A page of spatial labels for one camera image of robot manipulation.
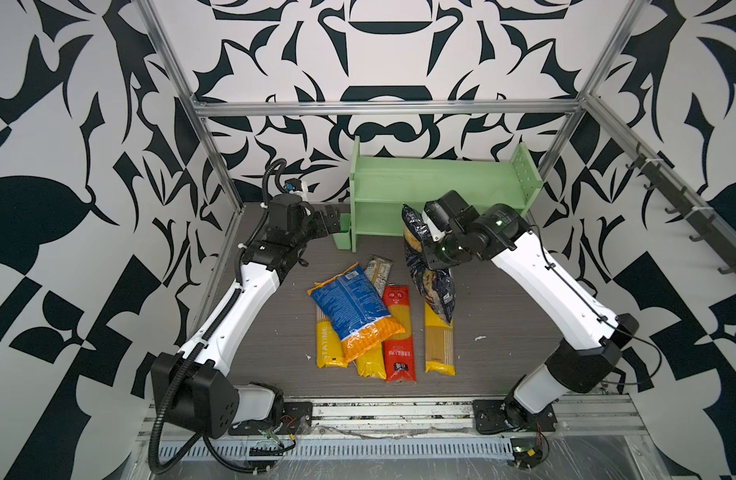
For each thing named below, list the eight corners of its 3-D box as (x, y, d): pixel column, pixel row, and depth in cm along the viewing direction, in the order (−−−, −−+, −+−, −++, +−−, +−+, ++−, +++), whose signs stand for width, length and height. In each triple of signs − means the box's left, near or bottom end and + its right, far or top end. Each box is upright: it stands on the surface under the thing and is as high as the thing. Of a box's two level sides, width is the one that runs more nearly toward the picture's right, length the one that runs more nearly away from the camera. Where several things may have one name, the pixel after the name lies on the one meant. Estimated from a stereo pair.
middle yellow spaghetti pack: (356, 377, 82) (356, 373, 79) (357, 347, 87) (356, 342, 84) (385, 377, 82) (386, 373, 79) (384, 347, 87) (385, 342, 84)
